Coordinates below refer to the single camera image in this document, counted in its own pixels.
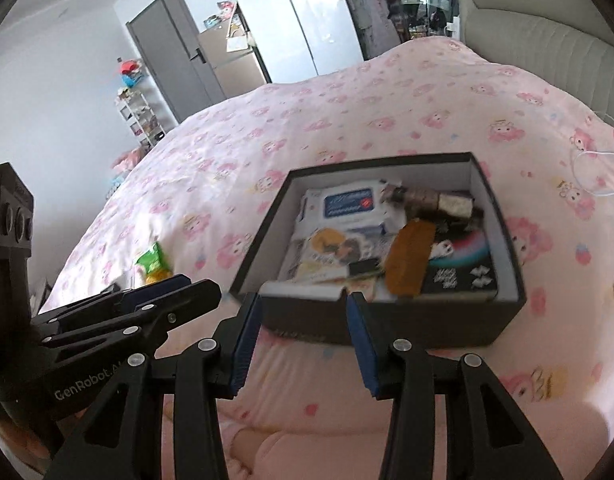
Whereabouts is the black card with rainbow print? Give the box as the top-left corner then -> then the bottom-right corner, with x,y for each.
419,225 -> 500,297

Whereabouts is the white shelf rack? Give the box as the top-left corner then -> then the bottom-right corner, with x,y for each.
114,87 -> 168,148

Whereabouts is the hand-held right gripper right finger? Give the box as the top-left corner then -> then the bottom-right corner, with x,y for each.
346,291 -> 562,480

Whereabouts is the beige cabinet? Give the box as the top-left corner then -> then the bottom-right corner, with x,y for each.
197,25 -> 270,101

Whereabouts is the white wet wipes pack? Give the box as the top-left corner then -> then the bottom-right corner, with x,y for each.
297,182 -> 408,236

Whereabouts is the brown foil snack packet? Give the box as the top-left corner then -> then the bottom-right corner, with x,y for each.
387,185 -> 485,221

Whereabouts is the white wardrobe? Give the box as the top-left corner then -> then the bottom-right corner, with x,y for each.
232,0 -> 365,78

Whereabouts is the grey door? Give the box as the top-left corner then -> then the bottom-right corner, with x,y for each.
126,0 -> 228,123

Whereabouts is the black binder clip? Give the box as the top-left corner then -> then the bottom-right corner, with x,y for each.
347,259 -> 382,278

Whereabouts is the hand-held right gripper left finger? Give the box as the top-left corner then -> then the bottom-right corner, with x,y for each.
47,292 -> 264,480

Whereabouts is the green snack packet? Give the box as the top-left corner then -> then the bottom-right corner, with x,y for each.
135,242 -> 170,278

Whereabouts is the white cable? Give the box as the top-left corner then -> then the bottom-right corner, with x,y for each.
569,110 -> 614,196

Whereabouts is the pink printed blanket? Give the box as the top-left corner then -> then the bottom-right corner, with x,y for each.
39,37 -> 614,480

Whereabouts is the black cardboard box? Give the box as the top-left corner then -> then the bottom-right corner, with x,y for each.
229,152 -> 528,350

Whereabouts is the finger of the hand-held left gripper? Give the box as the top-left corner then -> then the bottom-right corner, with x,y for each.
41,279 -> 222,358
32,274 -> 192,328

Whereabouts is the grey padded headboard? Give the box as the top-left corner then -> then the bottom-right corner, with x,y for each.
457,0 -> 614,126

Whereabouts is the brown flat packet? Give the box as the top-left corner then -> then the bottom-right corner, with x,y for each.
384,220 -> 438,296

